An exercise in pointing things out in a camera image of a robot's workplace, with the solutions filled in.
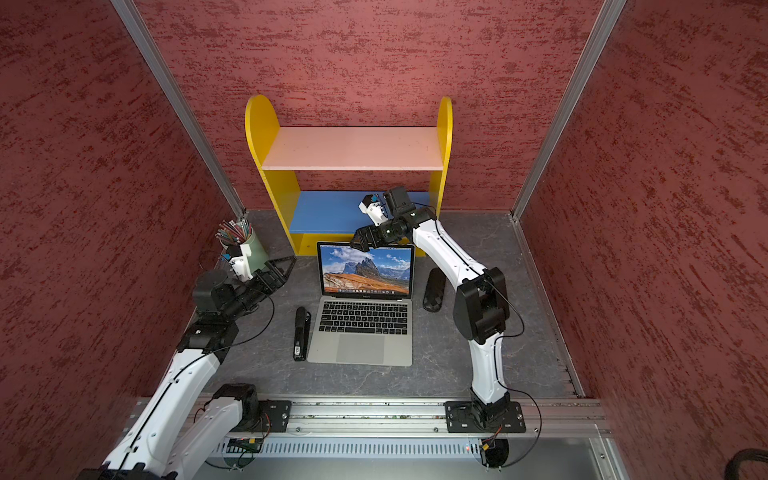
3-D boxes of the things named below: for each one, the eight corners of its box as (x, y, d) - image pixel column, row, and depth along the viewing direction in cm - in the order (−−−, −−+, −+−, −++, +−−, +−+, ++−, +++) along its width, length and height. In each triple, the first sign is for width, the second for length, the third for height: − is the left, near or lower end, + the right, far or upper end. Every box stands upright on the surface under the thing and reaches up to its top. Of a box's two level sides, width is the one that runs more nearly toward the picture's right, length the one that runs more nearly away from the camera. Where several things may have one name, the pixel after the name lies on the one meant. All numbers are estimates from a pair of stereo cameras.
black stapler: (295, 362, 84) (291, 356, 81) (300, 313, 94) (296, 306, 90) (307, 360, 85) (303, 355, 81) (311, 312, 94) (308, 305, 90)
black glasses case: (420, 307, 96) (420, 304, 94) (429, 270, 105) (430, 266, 103) (439, 313, 95) (440, 309, 93) (447, 274, 104) (448, 270, 102)
